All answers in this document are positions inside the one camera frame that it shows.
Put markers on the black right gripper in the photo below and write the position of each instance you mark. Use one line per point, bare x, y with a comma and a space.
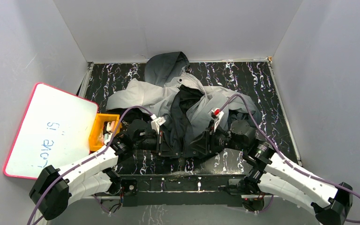
200, 144

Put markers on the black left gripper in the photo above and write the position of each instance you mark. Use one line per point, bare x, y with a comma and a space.
159, 143

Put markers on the grey and black jacket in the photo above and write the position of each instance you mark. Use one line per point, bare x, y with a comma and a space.
169, 89

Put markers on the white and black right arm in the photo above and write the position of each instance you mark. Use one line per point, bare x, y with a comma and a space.
270, 174

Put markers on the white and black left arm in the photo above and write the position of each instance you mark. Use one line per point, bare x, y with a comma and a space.
56, 188

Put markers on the orange plastic bin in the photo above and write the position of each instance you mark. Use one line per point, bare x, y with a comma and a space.
102, 129

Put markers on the pink framed whiteboard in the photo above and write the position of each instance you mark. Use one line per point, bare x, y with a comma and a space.
54, 130

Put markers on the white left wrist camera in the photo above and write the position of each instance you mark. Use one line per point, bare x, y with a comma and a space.
157, 122

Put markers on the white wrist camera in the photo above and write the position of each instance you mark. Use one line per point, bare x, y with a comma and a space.
217, 115
157, 122

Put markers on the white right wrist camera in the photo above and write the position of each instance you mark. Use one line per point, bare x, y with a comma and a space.
217, 115

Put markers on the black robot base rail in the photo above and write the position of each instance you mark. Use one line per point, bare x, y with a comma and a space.
202, 189

